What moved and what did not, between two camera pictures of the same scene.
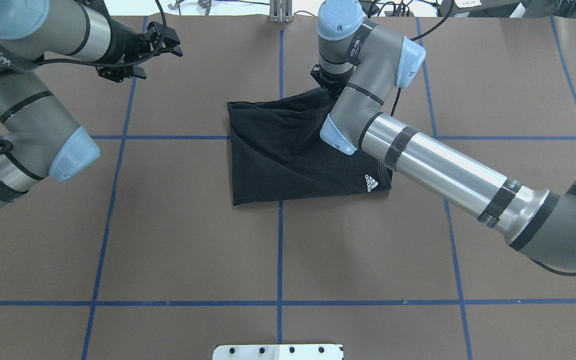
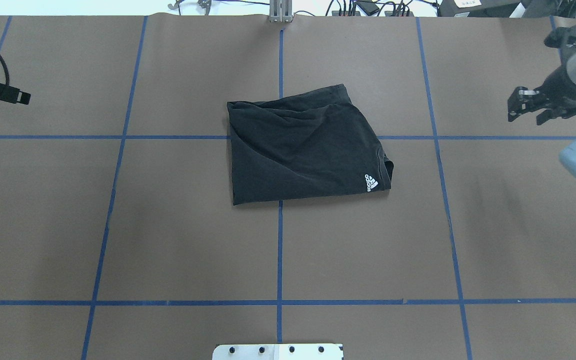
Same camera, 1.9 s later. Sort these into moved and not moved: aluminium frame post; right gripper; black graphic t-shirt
Moved: right gripper
Not moved: black graphic t-shirt; aluminium frame post
